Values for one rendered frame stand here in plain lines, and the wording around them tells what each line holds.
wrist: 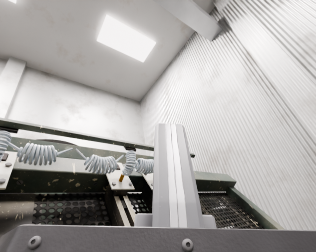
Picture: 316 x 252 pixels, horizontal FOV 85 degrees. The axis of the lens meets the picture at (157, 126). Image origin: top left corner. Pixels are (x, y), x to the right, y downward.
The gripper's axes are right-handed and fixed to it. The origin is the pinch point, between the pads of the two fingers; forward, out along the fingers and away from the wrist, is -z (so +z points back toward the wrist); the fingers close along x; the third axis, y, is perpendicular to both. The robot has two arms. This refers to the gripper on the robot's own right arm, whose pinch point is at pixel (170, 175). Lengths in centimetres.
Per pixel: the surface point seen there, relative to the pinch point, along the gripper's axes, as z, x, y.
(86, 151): -69, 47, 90
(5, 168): -24, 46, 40
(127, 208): -20, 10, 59
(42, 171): -27, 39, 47
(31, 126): -33, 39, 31
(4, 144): -25, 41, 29
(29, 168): -27, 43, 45
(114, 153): -76, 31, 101
